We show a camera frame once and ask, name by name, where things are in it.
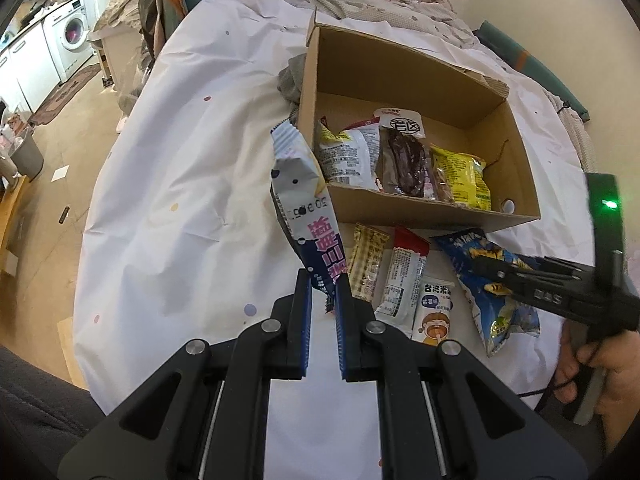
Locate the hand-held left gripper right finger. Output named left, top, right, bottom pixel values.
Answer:
left=334, top=275, right=589, bottom=480

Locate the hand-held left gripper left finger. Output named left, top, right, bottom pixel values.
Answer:
left=60, top=270, right=314, bottom=480

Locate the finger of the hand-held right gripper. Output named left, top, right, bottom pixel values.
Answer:
left=481, top=270, right=532, bottom=297
left=472, top=255, right=586, bottom=279

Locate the blue striped-print chips bag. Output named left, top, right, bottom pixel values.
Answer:
left=431, top=228, right=542, bottom=358

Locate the yellow snack packet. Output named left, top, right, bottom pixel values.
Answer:
left=429, top=143, right=493, bottom=212

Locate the clear brown sausage packet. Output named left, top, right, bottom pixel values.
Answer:
left=425, top=157, right=453, bottom=203

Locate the purple white snack bar packet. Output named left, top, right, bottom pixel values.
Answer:
left=269, top=121, right=351, bottom=313

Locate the cardboard box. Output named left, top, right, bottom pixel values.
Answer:
left=295, top=7, right=542, bottom=233

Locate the clear dark meat packet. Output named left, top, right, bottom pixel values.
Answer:
left=372, top=107, right=436, bottom=198

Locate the grey white snack packet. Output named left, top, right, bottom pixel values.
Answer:
left=314, top=117, right=383, bottom=192

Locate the red snack packet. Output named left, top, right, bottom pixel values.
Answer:
left=345, top=115, right=383, bottom=133

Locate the person's right hand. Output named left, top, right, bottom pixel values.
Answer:
left=555, top=326, right=640, bottom=415

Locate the tan checkered snack stick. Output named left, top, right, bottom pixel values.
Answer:
left=346, top=223, right=391, bottom=305

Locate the white cartoon snack packet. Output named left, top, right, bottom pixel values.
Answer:
left=412, top=275, right=456, bottom=347

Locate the white red-end snack bar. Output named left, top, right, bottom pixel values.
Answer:
left=374, top=227, right=431, bottom=333

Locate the green rolled mat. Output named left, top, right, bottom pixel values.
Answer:
left=472, top=20, right=591, bottom=123

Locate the dark grey cloth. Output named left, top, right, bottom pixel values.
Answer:
left=277, top=52, right=307, bottom=126

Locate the person's left leg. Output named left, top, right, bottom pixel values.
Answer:
left=0, top=345, right=113, bottom=480

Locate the wooden low shelf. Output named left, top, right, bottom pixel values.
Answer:
left=0, top=175, right=31, bottom=276

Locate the grey trash bin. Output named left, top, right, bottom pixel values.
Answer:
left=9, top=135, right=45, bottom=181

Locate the patterned floor rug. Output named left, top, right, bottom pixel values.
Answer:
left=27, top=62, right=103, bottom=128

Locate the pile of clothes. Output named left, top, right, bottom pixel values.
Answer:
left=92, top=0, right=166, bottom=51
left=135, top=0, right=236, bottom=61

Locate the white kitchen base cabinet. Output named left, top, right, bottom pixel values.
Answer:
left=0, top=35, right=63, bottom=113

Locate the white washing machine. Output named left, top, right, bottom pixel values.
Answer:
left=42, top=0, right=98, bottom=83

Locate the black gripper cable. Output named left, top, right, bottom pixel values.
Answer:
left=517, top=345, right=601, bottom=413

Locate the black string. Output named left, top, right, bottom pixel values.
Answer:
left=487, top=139, right=512, bottom=168

